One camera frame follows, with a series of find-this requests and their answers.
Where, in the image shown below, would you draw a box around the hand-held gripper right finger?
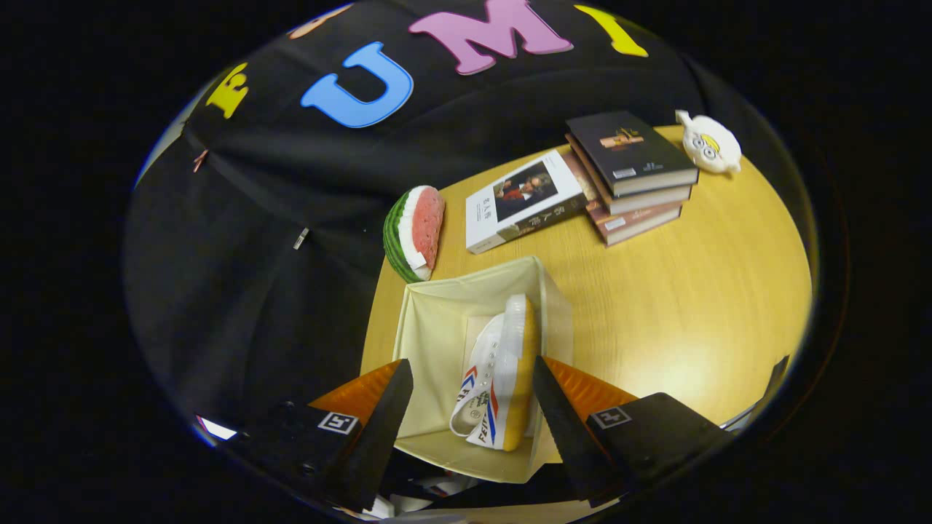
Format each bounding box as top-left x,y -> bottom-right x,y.
532,355 -> 732,507

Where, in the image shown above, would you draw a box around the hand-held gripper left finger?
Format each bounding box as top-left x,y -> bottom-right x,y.
218,358 -> 414,514

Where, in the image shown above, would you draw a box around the beige fabric storage box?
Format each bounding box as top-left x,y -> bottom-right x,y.
392,255 -> 574,485

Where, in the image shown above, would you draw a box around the computer monitor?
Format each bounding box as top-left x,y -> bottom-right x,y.
195,415 -> 237,442

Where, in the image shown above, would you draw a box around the black backdrop cloth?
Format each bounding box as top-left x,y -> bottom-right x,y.
124,0 -> 787,437

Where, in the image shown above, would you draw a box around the watermelon slice toy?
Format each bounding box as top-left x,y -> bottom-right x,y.
383,185 -> 446,283

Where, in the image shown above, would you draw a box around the reddish cover book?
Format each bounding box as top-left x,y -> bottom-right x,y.
582,196 -> 684,247

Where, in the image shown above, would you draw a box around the white portrait cover book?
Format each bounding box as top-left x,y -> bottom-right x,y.
465,149 -> 591,255

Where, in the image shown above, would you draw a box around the brown cover book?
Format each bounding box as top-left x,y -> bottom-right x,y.
572,138 -> 692,216

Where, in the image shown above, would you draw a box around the black hardcover book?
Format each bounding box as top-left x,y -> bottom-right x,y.
566,111 -> 700,197

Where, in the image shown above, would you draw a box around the white goggle-eyed plush toy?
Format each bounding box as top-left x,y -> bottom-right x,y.
675,109 -> 742,174

